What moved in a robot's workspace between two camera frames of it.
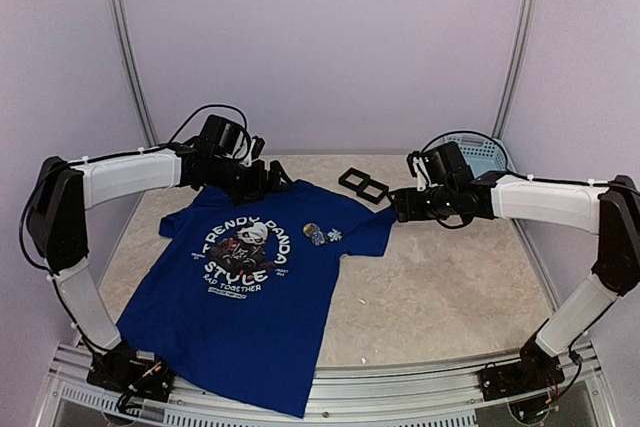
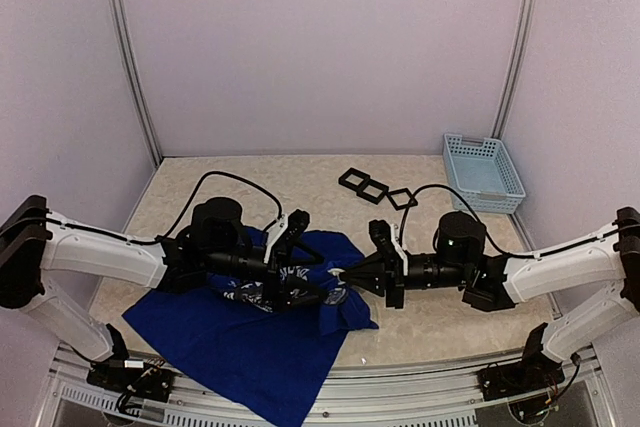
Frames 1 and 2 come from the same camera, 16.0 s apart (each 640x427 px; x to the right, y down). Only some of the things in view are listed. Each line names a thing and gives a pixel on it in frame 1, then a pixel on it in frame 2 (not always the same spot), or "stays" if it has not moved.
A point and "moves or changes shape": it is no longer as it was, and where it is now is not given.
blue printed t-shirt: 239,303 moves or changes shape
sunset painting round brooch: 309,229 to 336,272
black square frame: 342,180 stays
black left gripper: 259,187 to 280,293
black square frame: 366,196 stays
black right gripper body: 440,205 to 394,294
